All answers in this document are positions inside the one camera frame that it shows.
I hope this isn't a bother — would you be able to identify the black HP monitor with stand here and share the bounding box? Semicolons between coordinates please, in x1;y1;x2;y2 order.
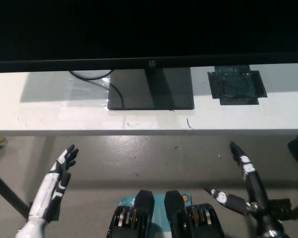
0;0;298;111

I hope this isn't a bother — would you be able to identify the clear plastic sheet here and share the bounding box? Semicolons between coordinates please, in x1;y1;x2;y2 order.
67;71;110;109

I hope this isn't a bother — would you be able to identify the black looped cable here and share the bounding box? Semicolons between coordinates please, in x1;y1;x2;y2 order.
69;69;114;80

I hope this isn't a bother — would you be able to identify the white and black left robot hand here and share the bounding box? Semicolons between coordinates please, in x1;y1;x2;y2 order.
26;144;79;221

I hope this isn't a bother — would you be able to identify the black cable over monitor base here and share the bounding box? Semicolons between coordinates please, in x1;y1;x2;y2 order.
109;83;125;109

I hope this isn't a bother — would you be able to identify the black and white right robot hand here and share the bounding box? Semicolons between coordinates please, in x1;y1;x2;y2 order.
204;140;273;219

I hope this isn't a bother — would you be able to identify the black tape patch on table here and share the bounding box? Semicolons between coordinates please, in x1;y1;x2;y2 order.
207;64;268;106

